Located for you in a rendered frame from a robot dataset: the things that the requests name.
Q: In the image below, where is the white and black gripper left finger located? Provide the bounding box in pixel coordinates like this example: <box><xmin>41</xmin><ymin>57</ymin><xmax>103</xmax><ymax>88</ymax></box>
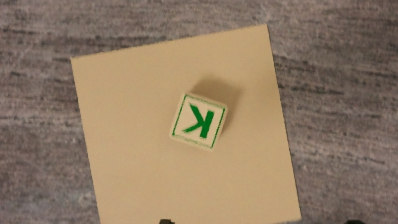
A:
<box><xmin>159</xmin><ymin>219</ymin><xmax>175</xmax><ymax>224</ymax></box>

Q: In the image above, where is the beige mat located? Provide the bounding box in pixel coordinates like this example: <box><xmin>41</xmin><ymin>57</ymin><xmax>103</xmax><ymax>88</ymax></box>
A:
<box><xmin>71</xmin><ymin>23</ymin><xmax>301</xmax><ymax>224</ymax></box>

